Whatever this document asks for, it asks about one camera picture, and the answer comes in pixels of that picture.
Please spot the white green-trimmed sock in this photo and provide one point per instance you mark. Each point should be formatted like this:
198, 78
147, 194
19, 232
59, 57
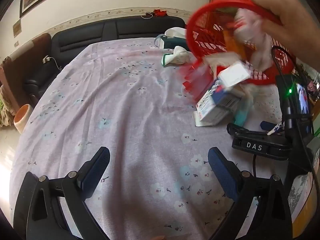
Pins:
179, 56

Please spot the teal cartoon tissue pack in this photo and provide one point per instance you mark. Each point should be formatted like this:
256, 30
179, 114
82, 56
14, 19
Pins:
242, 111

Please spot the black leather sofa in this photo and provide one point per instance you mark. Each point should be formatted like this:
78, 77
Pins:
67, 44

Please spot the blue white medicine box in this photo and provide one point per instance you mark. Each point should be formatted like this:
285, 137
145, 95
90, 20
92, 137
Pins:
217, 102

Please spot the dark green tissue box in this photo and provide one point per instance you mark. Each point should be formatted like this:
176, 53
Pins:
172, 37

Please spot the red plastic mesh basket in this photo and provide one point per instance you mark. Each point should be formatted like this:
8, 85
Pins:
210, 26

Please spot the orange white cup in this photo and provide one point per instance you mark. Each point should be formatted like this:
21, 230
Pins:
22, 116

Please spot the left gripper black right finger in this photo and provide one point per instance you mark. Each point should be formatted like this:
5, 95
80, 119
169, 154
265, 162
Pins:
260, 208

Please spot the floral purple tablecloth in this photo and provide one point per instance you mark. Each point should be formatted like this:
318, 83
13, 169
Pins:
116, 94

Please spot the person's right hand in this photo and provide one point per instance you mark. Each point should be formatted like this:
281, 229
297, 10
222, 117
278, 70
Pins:
298, 31

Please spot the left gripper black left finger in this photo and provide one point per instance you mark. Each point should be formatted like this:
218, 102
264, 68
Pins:
38, 212

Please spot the red knot ornament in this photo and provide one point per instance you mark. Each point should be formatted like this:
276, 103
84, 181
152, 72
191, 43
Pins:
155, 13

